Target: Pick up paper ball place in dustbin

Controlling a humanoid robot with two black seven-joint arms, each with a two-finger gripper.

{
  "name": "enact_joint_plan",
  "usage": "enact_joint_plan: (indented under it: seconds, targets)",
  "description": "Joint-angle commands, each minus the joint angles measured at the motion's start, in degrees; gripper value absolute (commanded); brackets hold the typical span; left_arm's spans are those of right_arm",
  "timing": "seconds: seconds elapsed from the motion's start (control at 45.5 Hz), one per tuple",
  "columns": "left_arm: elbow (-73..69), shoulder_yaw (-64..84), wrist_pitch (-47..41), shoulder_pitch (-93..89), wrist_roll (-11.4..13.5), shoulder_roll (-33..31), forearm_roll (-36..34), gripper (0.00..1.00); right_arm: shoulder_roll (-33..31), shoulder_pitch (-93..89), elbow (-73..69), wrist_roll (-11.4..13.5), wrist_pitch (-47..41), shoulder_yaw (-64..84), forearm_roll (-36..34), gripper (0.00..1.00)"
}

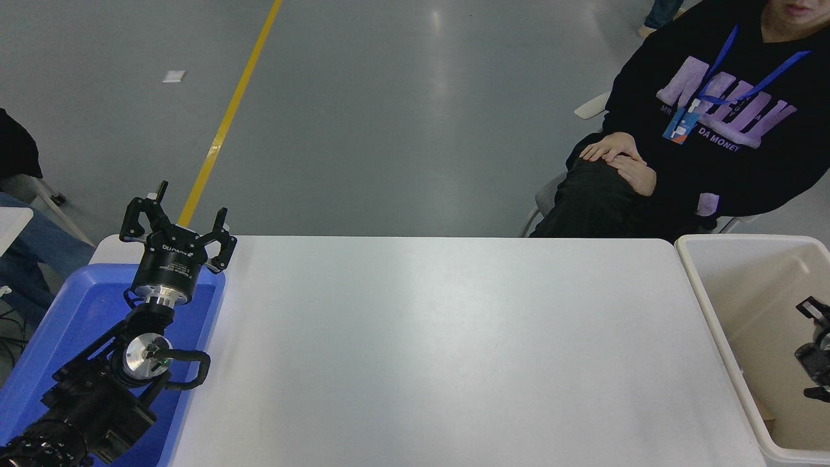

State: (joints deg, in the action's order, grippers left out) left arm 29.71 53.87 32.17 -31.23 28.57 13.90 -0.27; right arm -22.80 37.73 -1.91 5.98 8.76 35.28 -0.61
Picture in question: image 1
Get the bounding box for white-legged wheeled chair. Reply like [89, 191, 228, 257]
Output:
[3, 172, 95, 246]

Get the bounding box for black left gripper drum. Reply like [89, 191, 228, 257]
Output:
[132, 226, 208, 301]

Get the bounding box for grey chair with white armrest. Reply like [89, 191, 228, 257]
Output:
[521, 91, 741, 237]

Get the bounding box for person's right hand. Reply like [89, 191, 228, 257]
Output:
[578, 132, 646, 163]

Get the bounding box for person beside blue tray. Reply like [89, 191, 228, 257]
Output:
[0, 107, 95, 325]

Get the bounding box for person beside bin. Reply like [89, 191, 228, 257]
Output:
[528, 0, 830, 239]

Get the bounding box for standing person's legs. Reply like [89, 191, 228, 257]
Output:
[637, 0, 685, 38]

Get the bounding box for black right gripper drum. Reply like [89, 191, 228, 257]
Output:
[795, 337, 830, 385]

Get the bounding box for blue plastic tray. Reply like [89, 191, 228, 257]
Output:
[0, 263, 226, 467]

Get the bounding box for large pale plastic bin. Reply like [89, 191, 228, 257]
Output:
[674, 233, 830, 467]

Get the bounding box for person's left hand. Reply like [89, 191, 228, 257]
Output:
[612, 154, 658, 197]

